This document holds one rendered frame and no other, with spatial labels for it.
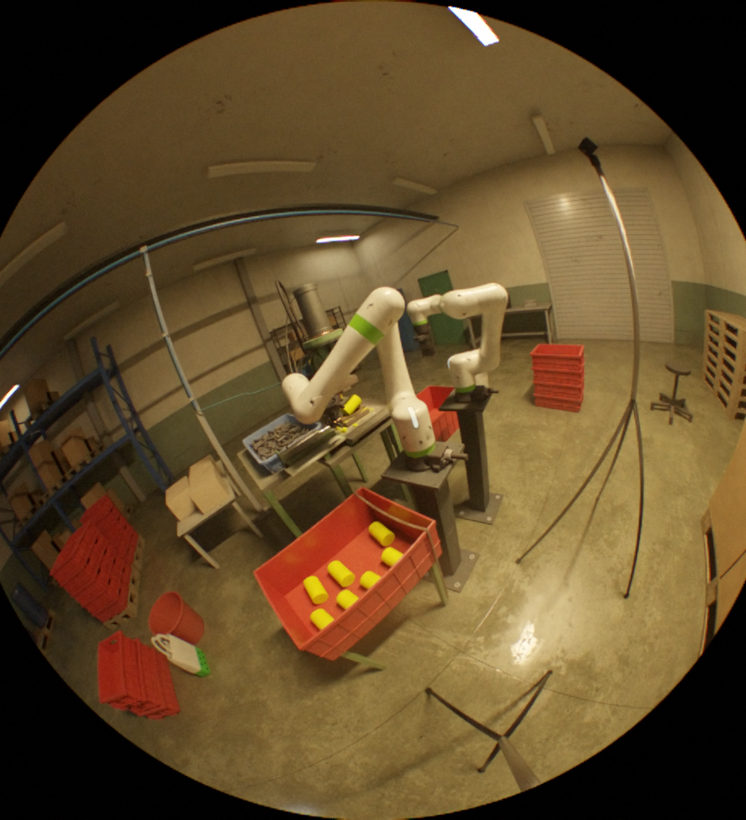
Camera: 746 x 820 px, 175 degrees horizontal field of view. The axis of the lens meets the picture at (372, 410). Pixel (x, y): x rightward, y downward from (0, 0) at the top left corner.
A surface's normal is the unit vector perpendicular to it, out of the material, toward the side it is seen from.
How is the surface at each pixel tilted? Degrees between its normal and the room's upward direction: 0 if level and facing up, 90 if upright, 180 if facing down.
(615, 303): 90
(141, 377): 90
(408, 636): 0
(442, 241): 90
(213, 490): 90
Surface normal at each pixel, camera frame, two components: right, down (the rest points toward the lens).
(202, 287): 0.65, 0.09
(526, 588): -0.32, -0.87
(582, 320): -0.69, 0.48
